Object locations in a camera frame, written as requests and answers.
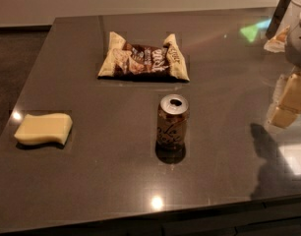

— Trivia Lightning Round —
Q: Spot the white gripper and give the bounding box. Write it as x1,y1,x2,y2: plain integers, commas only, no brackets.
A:
268,11,301,129

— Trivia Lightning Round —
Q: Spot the orange soda can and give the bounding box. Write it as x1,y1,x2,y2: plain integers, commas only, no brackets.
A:
156,94,189,151

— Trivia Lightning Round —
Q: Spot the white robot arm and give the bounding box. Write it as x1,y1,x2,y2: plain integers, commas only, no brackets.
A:
264,0,301,130

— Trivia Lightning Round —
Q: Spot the brown cream chip bag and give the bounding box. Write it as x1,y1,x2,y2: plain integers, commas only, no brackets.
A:
97,31,190,82

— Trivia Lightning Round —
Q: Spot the yellow sponge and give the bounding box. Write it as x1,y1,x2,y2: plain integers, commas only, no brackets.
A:
14,113,73,146

